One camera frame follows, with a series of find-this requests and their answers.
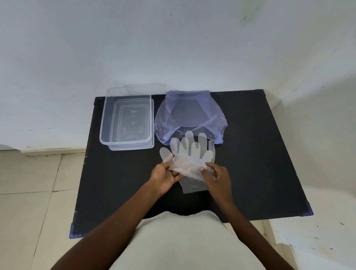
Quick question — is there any person's right hand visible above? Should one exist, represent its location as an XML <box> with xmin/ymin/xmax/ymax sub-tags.
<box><xmin>200</xmin><ymin>162</ymin><xmax>234</xmax><ymax>206</ymax></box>

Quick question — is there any person's left hand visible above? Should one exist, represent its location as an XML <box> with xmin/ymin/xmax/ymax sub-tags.
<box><xmin>149</xmin><ymin>161</ymin><xmax>181</xmax><ymax>197</ymax></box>

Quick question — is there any clear plastic glove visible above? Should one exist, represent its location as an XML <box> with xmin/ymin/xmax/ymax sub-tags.
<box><xmin>160</xmin><ymin>131</ymin><xmax>216</xmax><ymax>181</ymax></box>
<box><xmin>170</xmin><ymin>133</ymin><xmax>216</xmax><ymax>194</ymax></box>

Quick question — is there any blue plastic bag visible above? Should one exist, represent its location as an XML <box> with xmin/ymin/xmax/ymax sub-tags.
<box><xmin>154</xmin><ymin>89</ymin><xmax>229</xmax><ymax>146</ymax></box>

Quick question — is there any clear plastic container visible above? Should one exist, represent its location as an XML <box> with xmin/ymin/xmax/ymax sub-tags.
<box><xmin>99</xmin><ymin>86</ymin><xmax>155</xmax><ymax>151</ymax></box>

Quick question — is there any person's left forearm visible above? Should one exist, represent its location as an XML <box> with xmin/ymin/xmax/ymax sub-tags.
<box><xmin>51</xmin><ymin>182</ymin><xmax>163</xmax><ymax>270</ymax></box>

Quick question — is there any person's right forearm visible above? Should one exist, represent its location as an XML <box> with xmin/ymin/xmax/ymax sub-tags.
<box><xmin>220</xmin><ymin>197</ymin><xmax>295</xmax><ymax>270</ymax></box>

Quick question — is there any person's white shirt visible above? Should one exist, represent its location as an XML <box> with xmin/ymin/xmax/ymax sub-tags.
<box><xmin>108</xmin><ymin>211</ymin><xmax>267</xmax><ymax>270</ymax></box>

